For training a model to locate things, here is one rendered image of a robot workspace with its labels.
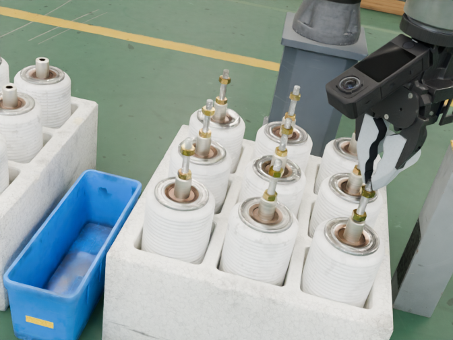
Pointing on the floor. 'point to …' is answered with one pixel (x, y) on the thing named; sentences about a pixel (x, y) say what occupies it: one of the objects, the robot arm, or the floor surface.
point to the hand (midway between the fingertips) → (369, 179)
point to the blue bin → (69, 258)
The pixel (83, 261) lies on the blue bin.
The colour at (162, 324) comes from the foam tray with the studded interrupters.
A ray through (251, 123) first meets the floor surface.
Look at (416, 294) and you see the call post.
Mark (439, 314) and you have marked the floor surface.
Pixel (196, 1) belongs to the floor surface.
